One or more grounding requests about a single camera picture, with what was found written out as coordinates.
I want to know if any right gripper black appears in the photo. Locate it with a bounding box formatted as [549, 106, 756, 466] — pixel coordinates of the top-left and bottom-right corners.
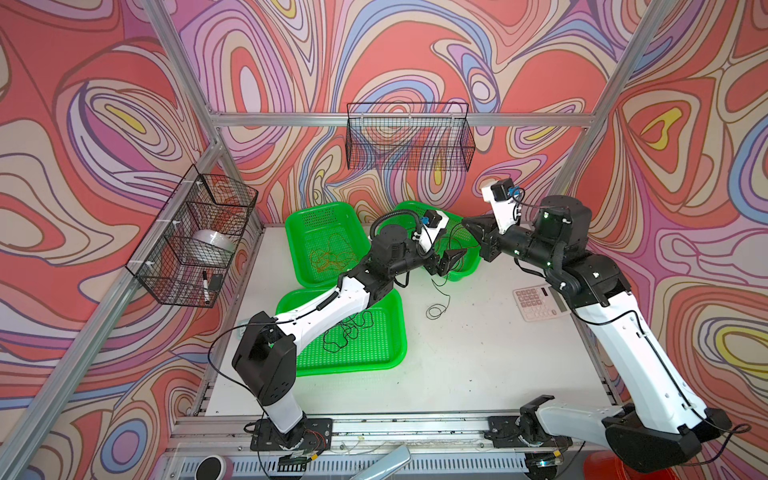
[461, 213, 561, 271]

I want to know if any cable bundle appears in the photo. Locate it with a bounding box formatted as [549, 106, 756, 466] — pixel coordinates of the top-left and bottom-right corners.
[424, 272, 452, 321]

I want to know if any orange cable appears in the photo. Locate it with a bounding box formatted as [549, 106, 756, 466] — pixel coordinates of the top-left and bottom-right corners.
[308, 230, 358, 278]

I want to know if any green basket front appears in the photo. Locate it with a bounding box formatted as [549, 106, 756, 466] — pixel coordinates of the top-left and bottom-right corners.
[297, 290, 408, 377]

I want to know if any green basket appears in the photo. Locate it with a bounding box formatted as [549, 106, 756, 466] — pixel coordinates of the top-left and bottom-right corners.
[385, 201, 481, 282]
[285, 202, 370, 288]
[297, 290, 408, 377]

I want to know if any black cable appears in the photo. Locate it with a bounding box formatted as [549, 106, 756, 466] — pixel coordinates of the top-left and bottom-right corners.
[322, 310, 376, 354]

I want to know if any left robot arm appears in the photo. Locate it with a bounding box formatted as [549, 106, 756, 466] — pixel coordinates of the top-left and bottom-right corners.
[231, 210, 467, 437]

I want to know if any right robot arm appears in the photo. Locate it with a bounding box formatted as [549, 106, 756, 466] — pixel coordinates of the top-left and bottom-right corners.
[462, 195, 733, 474]

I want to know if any green basket back right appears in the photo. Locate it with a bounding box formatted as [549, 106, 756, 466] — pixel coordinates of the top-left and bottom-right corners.
[385, 201, 481, 282]

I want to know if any pink white calculator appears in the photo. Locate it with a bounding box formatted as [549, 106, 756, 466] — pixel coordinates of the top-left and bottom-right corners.
[513, 284, 569, 322]

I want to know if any green basket back left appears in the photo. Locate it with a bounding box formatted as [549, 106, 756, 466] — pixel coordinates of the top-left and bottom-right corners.
[285, 202, 370, 288]

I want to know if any silver metal bar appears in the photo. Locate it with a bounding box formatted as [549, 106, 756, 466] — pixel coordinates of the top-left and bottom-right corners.
[351, 445, 412, 480]

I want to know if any red bucket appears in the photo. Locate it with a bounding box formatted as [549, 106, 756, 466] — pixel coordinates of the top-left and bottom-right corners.
[582, 451, 679, 480]

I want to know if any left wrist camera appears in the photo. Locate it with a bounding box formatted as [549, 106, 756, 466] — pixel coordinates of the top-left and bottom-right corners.
[418, 209, 449, 254]

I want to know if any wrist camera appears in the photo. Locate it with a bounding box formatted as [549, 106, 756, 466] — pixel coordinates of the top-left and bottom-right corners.
[481, 178, 525, 234]
[418, 209, 449, 254]

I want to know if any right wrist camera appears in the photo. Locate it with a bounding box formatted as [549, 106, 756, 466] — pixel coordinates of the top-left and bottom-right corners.
[481, 178, 525, 234]

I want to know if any black wire basket back wall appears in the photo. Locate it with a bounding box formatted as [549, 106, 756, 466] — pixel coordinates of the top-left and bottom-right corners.
[345, 100, 476, 172]

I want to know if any black wire basket wall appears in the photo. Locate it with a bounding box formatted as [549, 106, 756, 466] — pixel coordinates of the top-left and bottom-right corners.
[127, 166, 258, 308]
[345, 100, 476, 172]

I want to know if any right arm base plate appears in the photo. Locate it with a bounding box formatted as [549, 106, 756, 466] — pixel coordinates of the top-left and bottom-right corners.
[483, 415, 573, 449]

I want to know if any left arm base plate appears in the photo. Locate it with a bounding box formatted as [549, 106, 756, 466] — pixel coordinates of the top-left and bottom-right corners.
[244, 417, 333, 454]

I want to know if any black wire basket left wall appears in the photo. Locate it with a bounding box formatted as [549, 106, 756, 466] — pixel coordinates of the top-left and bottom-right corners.
[127, 166, 258, 308]

